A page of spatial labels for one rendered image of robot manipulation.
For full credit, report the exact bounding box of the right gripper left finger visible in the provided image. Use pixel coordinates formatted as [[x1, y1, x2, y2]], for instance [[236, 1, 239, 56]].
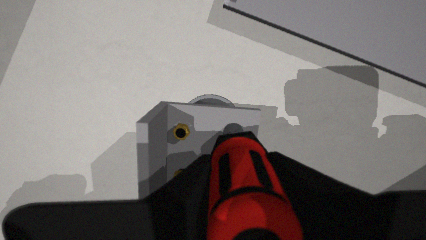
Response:
[[2, 154, 212, 240]]

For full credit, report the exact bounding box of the grey shallow rectangular tray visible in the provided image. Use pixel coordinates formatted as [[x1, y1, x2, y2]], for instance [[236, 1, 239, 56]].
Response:
[[223, 0, 426, 88]]

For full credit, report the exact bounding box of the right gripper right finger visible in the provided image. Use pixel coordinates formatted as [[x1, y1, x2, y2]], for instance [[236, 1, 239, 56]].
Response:
[[268, 152, 426, 240]]

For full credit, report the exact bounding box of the grey metal bracket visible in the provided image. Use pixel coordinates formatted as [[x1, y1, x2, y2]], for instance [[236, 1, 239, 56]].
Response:
[[136, 101, 261, 199]]

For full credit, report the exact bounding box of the red screwdriver handle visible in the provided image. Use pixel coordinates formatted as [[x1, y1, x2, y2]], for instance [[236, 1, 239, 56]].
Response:
[[207, 123, 303, 240]]

